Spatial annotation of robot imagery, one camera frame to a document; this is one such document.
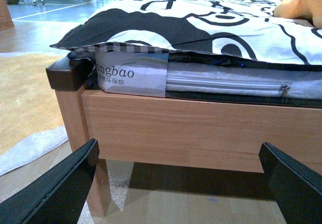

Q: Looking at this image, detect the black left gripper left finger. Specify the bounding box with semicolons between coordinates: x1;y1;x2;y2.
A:
1;139;100;223

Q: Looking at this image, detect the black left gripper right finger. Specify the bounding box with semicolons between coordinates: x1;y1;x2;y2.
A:
259;142;321;223

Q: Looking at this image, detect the orange plush toy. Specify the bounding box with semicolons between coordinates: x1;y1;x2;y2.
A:
274;0;321;29

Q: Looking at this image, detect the beige floor rug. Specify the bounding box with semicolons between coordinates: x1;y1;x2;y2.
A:
1;54;68;175

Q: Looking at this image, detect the white mattress with label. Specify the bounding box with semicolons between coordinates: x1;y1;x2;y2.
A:
95;51;321;100

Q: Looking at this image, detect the wooden cabinet edge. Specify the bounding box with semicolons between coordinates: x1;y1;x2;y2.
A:
0;0;14;31

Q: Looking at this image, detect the black and white cartoon duvet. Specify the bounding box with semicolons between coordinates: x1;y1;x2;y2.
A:
54;0;321;67

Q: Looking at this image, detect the wooden bed frame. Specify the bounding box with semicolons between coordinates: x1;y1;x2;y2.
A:
46;57;321;217

